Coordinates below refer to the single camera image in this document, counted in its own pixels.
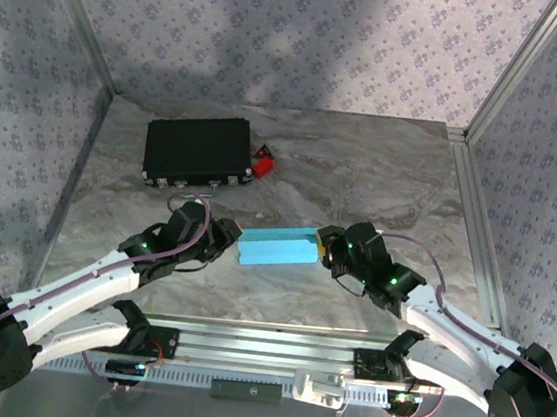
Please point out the blue paper box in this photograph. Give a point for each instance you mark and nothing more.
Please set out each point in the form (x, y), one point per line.
(278, 251)

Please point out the red block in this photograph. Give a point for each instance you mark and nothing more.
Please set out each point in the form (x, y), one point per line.
(264, 169)

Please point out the red black triangle piece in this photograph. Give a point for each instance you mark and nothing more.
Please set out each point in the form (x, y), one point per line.
(263, 153)

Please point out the black rectangular bar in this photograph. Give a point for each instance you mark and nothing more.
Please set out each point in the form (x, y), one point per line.
(246, 392)

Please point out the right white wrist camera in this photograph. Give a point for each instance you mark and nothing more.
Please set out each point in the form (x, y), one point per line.
(379, 231)

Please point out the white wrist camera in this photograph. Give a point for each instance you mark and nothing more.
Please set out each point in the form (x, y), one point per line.
(200, 201)
(379, 231)

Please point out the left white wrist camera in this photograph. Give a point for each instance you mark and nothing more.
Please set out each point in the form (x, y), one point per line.
(200, 201)

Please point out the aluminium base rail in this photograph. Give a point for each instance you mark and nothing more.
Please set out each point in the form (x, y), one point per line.
(267, 353)

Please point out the wide aluminium side rail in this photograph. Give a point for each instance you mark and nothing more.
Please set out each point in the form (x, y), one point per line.
(470, 200)

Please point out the thin aluminium side rail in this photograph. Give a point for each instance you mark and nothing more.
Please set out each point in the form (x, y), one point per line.
(77, 165)

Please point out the white plastic bracket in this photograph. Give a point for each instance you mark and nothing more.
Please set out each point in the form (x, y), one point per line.
(318, 389)

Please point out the aluminium frame post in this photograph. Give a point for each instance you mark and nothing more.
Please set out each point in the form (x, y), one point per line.
(516, 69)
(81, 20)

